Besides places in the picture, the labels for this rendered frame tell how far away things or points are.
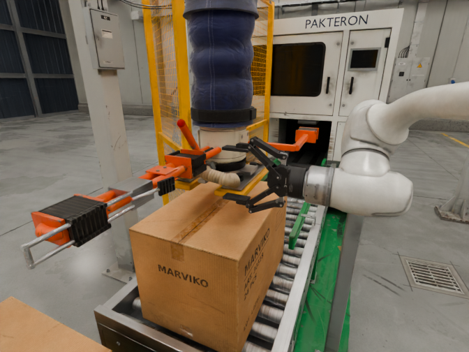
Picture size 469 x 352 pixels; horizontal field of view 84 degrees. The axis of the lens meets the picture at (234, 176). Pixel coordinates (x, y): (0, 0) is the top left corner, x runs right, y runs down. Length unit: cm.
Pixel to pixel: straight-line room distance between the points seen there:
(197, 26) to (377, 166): 62
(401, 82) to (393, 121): 858
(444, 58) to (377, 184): 918
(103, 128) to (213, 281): 131
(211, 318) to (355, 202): 60
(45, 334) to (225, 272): 76
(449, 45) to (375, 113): 913
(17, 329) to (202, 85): 112
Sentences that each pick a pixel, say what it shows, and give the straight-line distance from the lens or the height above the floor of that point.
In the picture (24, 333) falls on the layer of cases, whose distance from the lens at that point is 135.
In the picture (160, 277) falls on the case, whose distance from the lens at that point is 98.
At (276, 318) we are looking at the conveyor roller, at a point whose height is 54.
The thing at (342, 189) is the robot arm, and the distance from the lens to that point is 59.
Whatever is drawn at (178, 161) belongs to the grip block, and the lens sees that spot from 73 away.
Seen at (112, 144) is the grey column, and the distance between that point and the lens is 185.
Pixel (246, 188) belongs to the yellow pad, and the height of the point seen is 108.
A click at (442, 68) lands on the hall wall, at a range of 971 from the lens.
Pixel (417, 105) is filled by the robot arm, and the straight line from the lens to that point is 59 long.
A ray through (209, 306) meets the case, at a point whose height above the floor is 74.
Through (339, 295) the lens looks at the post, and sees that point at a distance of 137.
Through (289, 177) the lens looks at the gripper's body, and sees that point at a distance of 61.
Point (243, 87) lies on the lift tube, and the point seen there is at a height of 139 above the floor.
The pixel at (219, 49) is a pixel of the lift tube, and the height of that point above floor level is 150.
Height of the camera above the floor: 141
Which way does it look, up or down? 20 degrees down
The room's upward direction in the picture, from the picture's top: straight up
